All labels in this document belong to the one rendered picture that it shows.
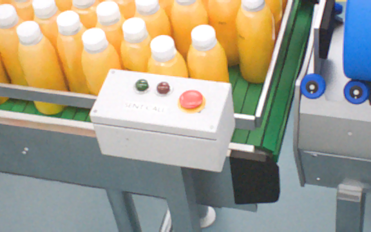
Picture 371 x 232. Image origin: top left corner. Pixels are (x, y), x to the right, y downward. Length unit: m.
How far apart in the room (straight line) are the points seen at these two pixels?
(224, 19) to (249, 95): 0.15
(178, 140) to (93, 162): 0.36
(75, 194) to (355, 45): 1.45
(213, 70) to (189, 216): 0.27
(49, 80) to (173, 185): 0.30
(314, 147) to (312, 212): 0.94
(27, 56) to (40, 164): 0.28
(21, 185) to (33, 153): 1.03
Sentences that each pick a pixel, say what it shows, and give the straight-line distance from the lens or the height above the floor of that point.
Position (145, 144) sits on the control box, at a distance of 1.25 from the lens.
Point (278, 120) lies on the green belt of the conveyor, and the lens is 1.46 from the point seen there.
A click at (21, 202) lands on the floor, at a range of 2.59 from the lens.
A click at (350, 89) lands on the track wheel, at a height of 0.97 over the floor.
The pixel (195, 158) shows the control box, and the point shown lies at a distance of 1.25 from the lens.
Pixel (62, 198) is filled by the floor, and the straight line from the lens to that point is 2.55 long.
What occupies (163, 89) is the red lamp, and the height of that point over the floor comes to 1.11.
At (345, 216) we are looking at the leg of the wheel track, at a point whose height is 0.56.
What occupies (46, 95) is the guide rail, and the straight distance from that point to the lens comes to 1.47.
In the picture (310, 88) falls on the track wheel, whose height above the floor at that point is 0.96.
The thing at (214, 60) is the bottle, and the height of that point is 1.05.
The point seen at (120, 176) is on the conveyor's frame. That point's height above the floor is 0.78.
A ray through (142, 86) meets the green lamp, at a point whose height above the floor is 1.11.
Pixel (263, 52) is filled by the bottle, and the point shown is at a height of 0.98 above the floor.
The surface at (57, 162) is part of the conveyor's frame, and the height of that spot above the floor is 0.80.
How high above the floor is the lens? 2.00
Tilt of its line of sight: 47 degrees down
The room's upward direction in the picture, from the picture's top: 9 degrees counter-clockwise
